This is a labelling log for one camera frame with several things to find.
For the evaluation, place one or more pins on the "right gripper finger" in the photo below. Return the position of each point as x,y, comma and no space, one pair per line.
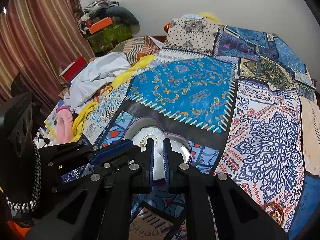
215,206
97,206

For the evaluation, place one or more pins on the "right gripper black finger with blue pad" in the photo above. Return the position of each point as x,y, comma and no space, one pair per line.
76,159

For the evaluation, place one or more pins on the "pink plush slipper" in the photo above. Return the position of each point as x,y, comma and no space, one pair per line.
64,132

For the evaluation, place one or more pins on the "purple heart-shaped tin box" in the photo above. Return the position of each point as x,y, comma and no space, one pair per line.
146,128

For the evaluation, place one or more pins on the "red and white box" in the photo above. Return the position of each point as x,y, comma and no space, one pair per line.
73,69

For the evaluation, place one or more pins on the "white crumpled cloth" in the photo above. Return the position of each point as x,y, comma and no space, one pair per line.
95,75

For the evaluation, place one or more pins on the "yellow cloth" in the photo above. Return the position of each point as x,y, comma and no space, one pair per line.
97,112

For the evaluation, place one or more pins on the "patchwork patterned bed cover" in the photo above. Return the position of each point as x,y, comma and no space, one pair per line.
246,104

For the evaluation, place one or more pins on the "green patterned cloth cabinet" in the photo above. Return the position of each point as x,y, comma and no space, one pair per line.
108,37

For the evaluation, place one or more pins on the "striped red brown curtain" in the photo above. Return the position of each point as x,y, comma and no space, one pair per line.
39,38

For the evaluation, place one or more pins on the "striped orange brown blanket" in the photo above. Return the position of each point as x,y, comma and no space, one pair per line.
135,48

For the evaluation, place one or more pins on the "orange box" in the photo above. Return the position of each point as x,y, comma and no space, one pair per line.
100,25

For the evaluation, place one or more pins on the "pile of clothes on cabinet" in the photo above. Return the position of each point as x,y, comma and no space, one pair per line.
102,9

